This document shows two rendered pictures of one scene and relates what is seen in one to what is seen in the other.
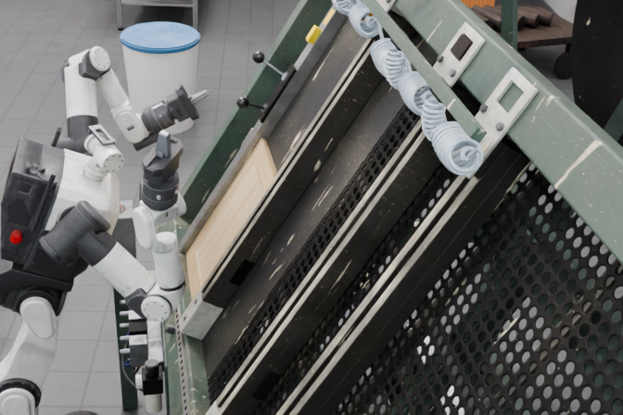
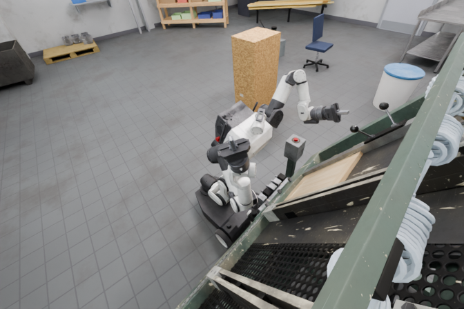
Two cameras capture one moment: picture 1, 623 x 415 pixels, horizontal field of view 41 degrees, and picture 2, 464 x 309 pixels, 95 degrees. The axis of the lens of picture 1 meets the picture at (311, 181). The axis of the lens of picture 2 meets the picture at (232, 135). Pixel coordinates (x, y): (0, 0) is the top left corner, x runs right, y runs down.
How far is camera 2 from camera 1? 1.45 m
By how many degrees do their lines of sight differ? 49
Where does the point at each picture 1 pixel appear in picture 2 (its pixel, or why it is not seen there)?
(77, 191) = (237, 134)
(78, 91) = (280, 88)
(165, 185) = (233, 163)
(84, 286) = (306, 152)
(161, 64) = (395, 83)
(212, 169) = (342, 147)
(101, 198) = not seen: hidden behind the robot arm
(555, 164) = not seen: outside the picture
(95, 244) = (222, 163)
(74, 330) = not seen: hidden behind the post
